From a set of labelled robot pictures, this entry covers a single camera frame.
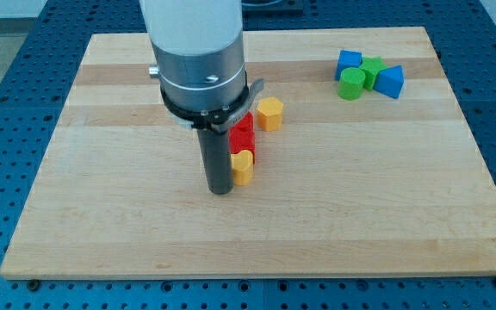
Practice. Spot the yellow hexagon block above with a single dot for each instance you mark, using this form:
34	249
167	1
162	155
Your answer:
270	114

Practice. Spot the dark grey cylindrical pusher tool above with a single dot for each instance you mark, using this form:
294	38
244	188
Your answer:
216	158

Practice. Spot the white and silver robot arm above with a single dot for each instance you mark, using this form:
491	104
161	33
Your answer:
199	50

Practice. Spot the red block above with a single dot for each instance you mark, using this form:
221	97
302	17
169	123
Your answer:
246	124
242	141

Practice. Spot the red block rear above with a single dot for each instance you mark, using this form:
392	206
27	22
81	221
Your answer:
246	124

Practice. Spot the yellow heart block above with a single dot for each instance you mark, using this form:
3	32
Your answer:
242	167

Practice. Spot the blue triangle block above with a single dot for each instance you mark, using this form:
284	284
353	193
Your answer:
390	81

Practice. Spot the blue cube block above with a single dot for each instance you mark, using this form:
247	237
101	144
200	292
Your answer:
347	59

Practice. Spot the green cylinder block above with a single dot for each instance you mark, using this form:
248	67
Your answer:
351	81

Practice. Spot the wooden board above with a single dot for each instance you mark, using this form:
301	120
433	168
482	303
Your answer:
372	187

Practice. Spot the green star block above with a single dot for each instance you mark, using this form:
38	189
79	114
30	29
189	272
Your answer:
371	66

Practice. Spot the red block front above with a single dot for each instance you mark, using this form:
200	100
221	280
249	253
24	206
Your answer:
242	141

